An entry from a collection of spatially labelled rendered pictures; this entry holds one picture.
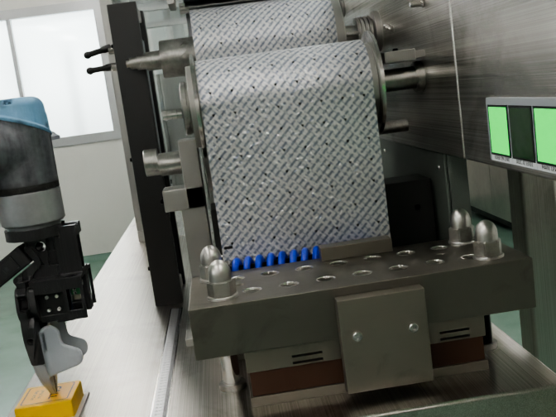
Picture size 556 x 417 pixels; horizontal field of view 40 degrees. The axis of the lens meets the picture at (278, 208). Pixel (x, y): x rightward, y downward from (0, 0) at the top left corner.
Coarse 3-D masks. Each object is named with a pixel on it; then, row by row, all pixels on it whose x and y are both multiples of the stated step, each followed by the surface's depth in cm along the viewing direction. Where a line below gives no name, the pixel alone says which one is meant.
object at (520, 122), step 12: (516, 108) 76; (528, 108) 73; (516, 120) 76; (528, 120) 73; (516, 132) 77; (528, 132) 74; (516, 144) 77; (528, 144) 74; (516, 156) 78; (528, 156) 75
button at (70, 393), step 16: (64, 384) 98; (80, 384) 99; (32, 400) 94; (48, 400) 93; (64, 400) 93; (80, 400) 97; (16, 416) 92; (32, 416) 92; (48, 416) 92; (64, 416) 93
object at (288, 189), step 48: (240, 144) 103; (288, 144) 103; (336, 144) 104; (240, 192) 104; (288, 192) 104; (336, 192) 105; (384, 192) 106; (240, 240) 105; (288, 240) 105; (336, 240) 106
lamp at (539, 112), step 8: (536, 112) 71; (544, 112) 69; (552, 112) 68; (536, 120) 71; (544, 120) 70; (552, 120) 68; (536, 128) 72; (544, 128) 70; (552, 128) 68; (536, 136) 72; (544, 136) 70; (552, 136) 69; (544, 144) 70; (552, 144) 69; (544, 152) 71; (552, 152) 69; (544, 160) 71; (552, 160) 69
